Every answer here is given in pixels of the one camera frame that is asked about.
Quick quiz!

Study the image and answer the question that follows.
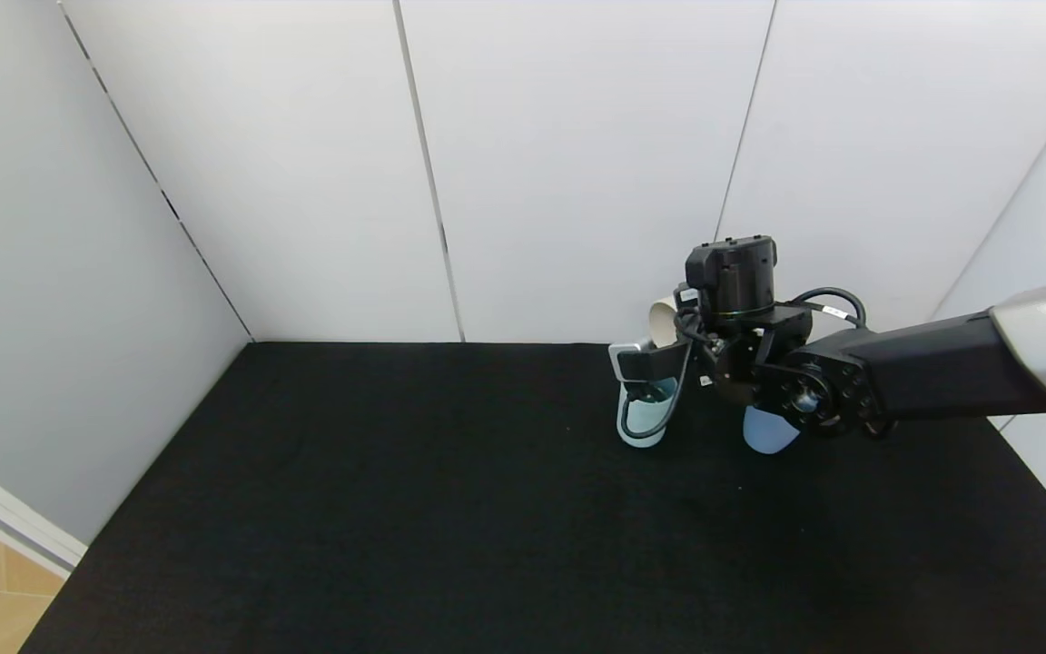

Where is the cream plastic cup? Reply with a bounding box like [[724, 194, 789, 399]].
[[648, 295, 684, 350]]

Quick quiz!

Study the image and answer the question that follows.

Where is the teal plastic cup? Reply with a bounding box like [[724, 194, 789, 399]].
[[616, 377, 678, 448]]

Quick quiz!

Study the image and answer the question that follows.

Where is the black table cloth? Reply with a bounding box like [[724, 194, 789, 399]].
[[19, 342, 1046, 654]]

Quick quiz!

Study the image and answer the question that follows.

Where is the light blue plastic cup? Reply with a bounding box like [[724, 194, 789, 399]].
[[742, 404, 802, 454]]

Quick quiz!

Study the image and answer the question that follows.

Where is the white floor trim strip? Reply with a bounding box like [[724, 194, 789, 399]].
[[0, 445, 88, 579]]

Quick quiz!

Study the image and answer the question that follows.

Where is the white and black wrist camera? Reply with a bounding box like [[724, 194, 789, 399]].
[[609, 340, 693, 383]]

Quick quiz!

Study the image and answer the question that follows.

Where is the black camera cable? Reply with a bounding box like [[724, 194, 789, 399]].
[[621, 309, 698, 442]]

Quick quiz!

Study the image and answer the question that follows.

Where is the black cable with white label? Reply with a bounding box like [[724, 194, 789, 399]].
[[791, 287, 867, 330]]

